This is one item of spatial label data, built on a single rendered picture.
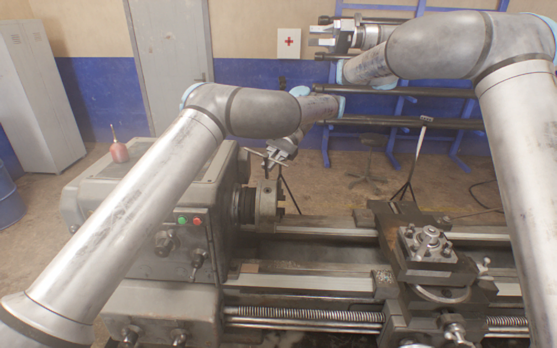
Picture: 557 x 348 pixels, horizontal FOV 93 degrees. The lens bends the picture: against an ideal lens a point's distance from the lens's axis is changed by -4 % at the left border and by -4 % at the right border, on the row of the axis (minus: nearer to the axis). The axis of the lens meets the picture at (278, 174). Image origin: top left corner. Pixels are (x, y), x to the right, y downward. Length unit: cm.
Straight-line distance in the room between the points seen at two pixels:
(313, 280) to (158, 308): 68
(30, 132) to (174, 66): 197
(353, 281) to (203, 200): 77
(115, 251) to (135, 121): 449
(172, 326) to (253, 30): 354
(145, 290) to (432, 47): 135
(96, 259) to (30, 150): 419
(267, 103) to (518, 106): 44
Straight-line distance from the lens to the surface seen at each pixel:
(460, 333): 135
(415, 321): 135
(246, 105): 62
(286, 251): 163
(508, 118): 57
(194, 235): 114
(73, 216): 135
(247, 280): 136
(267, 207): 121
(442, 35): 59
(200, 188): 107
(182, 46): 431
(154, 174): 56
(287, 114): 64
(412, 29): 62
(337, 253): 166
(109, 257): 54
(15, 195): 394
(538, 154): 54
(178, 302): 138
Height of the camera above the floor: 189
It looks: 30 degrees down
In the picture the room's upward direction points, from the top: 1 degrees clockwise
